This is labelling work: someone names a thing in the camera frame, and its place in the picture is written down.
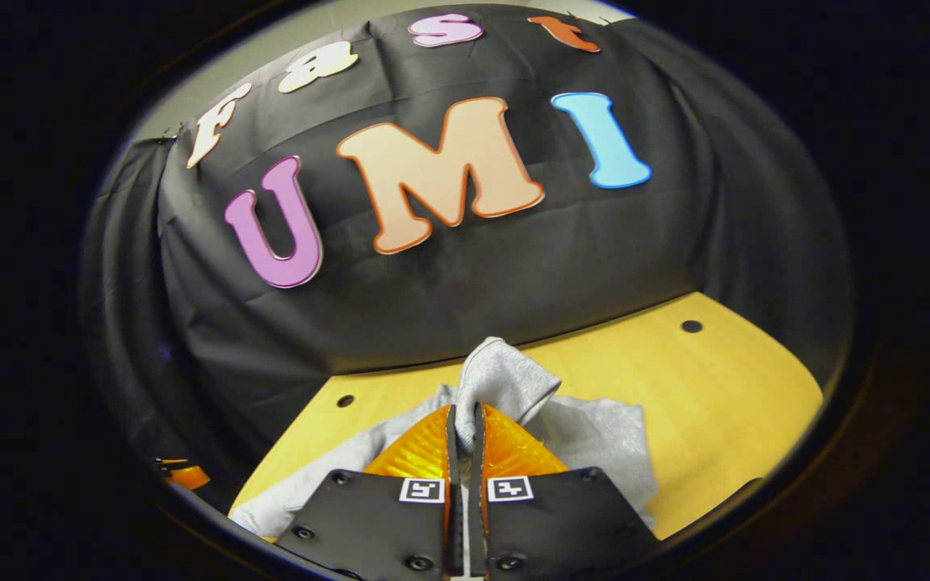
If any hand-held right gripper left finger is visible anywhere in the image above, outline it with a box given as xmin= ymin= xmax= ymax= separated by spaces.
xmin=275 ymin=403 xmax=463 ymax=578

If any grey zip-neck sweatshirt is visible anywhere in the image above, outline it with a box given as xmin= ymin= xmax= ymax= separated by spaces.
xmin=229 ymin=336 xmax=660 ymax=540

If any black backdrop cloth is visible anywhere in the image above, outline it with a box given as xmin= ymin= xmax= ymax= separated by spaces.
xmin=82 ymin=4 xmax=853 ymax=501

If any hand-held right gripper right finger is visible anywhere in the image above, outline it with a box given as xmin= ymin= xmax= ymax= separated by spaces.
xmin=469 ymin=402 xmax=661 ymax=578

